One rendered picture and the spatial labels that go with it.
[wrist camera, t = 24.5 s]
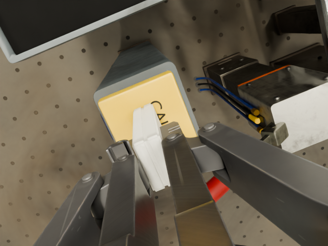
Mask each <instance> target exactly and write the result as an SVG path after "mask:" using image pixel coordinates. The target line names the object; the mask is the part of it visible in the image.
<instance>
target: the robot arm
mask: <svg viewBox="0 0 328 246"><path fill-rule="evenodd" d="M197 133H198V136H197V137H192V138H188V137H185V136H184V133H183V132H182V130H181V128H180V126H179V123H178V122H175V121H173V122H171V123H168V124H165V125H163V126H162V125H161V123H160V120H159V118H158V116H157V113H156V111H155V109H154V106H153V104H151V103H149V104H146V105H144V106H143V108H141V107H139V108H137V109H134V111H133V138H132V139H131V140H129V141H128V140H126V139H125V140H120V141H117V142H115V143H113V144H112V145H110V146H109V147H108V148H107V149H106V152H107V154H108V156H109V158H110V160H111V162H112V167H111V171H110V172H109V173H107V174H106V175H104V176H101V174H100V173H99V172H97V171H95V172H91V173H87V174H85V175H84V176H83V177H82V178H81V179H80V180H79V181H78V182H77V183H76V185H75V186H74V187H73V189H72V190H71V192H70V193H69V195H68V196H67V197H66V199H65V200H64V202H63V203H62V205H61V206H60V208H59V209H58V211H57V212H56V213H55V215H54V216H53V218H52V219H51V221H50V222H49V223H48V225H47V226H46V228H45V229H44V231H43V232H42V233H41V235H40V236H39V238H38V239H37V240H36V242H35V243H34V245H33V246H159V238H158V230H157V222H156V213H155V205H154V196H153V192H152V190H153V191H154V190H155V191H159V190H161V189H164V188H165V187H164V186H166V185H168V186H170V187H171V191H172V196H173V201H174V205H175V209H176V215H174V221H175V226H176V231H177V236H178V241H179V246H244V245H235V244H234V242H233V239H232V237H231V235H230V233H229V231H228V229H227V227H226V225H225V222H224V220H223V218H222V216H221V214H220V211H219V209H218V207H217V205H216V203H215V201H214V199H213V198H212V196H211V193H210V191H209V189H208V187H207V184H206V182H205V180H204V178H203V175H202V173H205V172H210V171H212V172H213V175H214V176H215V177H216V178H217V179H218V180H219V181H221V182H222V183H223V184H224V185H226V186H227V187H228V188H229V189H231V190H232V191H233V192H234V193H236V194H237V195H238V196H239V197H241V198H242V199H243V200H244V201H246V202H247V203H248V204H249V205H251V206H252V207H253V208H254V209H256V210H257V211H258V212H260V213H261V214H262V215H263V216H265V217H266V218H267V219H268V220H270V221H271V222H272V223H273V224H275V225H276V226H277V227H278V228H279V229H280V230H282V231H283V232H284V233H285V234H287V235H288V236H289V237H291V238H292V239H293V240H294V241H296V242H297V243H298V244H299V245H301V246H328V168H326V167H323V166H321V165H319V164H316V163H314V162H311V161H309V160H307V159H304V158H302V157H300V156H297V155H295V154H292V153H290V152H288V151H285V150H283V149H281V148H278V147H276V146H274V145H271V144H269V143H266V142H264V141H261V140H259V139H257V138H255V137H253V136H250V135H248V134H245V133H243V132H241V131H238V130H236V129H234V128H231V127H229V126H226V125H224V124H222V123H208V124H206V125H205V126H203V127H201V128H200V129H199V130H198V132H197ZM149 184H150V185H151V187H152V190H151V188H150V185H149ZM91 212H92V213H93V215H94V217H93V216H92V213H91Z"/></svg>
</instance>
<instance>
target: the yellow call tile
mask: <svg viewBox="0 0 328 246"><path fill-rule="evenodd" d="M149 103H151V104H153V106H154V109H155V111H156V113H157V116H158V118H159V120H160V123H161V125H162V126H163V125H165V124H168V123H171V122H173V121H175V122H178V123H179V126H180V128H181V130H182V132H183V133H184V136H185V137H188V138H192V137H197V134H196V131H195V129H194V126H193V124H192V121H191V119H190V116H189V113H188V111H187V108H186V106H185V103H184V101H183V98H182V96H181V93H180V90H179V88H178V85H177V83H176V80H175V77H174V75H173V73H172V72H171V71H165V72H163V73H160V74H158V75H156V76H154V77H151V78H149V79H147V80H144V81H142V82H139V83H137V84H134V85H132V86H129V87H127V88H125V89H122V90H120V91H117V92H115V93H113V94H110V95H108V96H105V97H103V98H101V99H99V101H98V106H99V108H100V110H101V112H102V114H103V116H104V118H105V121H106V123H107V125H108V127H109V129H110V131H111V133H112V135H113V137H114V139H115V141H116V142H117V141H120V140H125V139H126V140H128V141H129V140H131V139H132V138H133V111H134V109H137V108H139V107H141V108H143V107H144V105H146V104H149Z"/></svg>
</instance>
